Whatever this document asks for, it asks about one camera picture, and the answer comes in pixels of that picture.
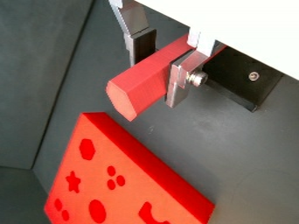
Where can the black curved holder stand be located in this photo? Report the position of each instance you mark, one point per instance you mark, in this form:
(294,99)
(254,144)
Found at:
(241,77)

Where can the red shape sorter board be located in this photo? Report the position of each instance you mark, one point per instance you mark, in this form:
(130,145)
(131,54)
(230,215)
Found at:
(113,182)

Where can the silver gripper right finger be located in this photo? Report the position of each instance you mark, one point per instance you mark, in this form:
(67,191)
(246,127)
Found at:
(186,72)

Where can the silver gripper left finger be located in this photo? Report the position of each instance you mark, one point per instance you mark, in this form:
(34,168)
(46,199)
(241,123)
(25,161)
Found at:
(139,35)

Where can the red hexagonal prism bar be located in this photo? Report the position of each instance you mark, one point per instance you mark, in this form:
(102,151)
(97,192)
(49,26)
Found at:
(142,84)

